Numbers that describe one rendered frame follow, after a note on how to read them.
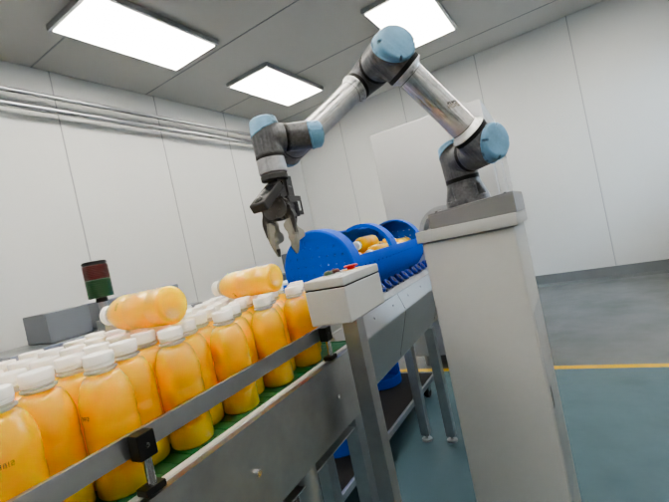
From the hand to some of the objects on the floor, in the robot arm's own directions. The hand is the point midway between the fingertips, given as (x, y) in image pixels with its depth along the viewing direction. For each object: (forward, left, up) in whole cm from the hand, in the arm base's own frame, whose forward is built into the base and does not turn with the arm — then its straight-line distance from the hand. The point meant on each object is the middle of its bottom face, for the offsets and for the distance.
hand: (285, 250), depth 105 cm
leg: (+8, -27, -117) cm, 121 cm away
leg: (+22, -29, -116) cm, 122 cm away
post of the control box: (-10, +3, -119) cm, 119 cm away
